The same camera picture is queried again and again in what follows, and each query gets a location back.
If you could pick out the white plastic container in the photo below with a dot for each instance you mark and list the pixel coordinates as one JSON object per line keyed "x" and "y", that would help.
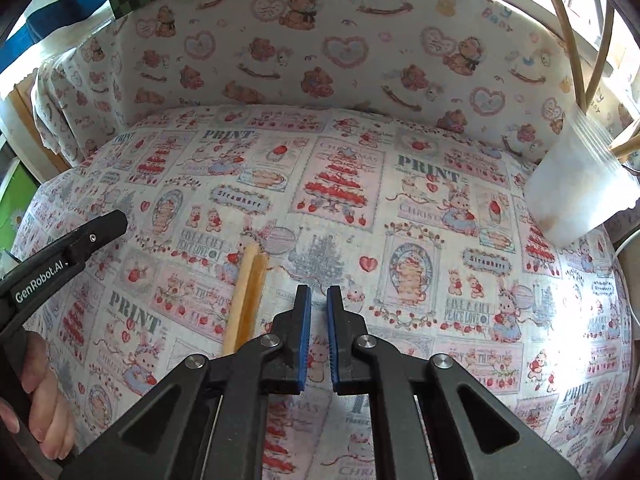
{"x": 570, "y": 195}

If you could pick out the person's left hand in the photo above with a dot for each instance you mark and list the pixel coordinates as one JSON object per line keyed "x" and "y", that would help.
{"x": 50, "y": 400}

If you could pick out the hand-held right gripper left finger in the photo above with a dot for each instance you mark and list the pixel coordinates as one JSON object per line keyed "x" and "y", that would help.
{"x": 302, "y": 340}

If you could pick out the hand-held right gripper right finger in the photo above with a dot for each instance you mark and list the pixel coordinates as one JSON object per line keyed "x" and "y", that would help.
{"x": 334, "y": 340}

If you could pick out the bear printed cloth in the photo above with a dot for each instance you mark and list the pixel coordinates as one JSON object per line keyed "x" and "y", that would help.
{"x": 300, "y": 35}

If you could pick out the green storage box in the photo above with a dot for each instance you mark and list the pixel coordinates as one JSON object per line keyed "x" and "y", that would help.
{"x": 17, "y": 195}

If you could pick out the christmas printed tablecloth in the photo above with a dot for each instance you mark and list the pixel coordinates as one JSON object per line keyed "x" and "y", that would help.
{"x": 400, "y": 210}

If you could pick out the brown wooden furniture panel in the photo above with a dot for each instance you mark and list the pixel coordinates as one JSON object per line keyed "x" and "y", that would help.
{"x": 30, "y": 105}

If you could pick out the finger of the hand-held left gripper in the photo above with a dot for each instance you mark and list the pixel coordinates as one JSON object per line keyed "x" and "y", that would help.
{"x": 97, "y": 232}

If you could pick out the striped printed curtain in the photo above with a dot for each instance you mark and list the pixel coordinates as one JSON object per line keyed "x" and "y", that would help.
{"x": 50, "y": 15}

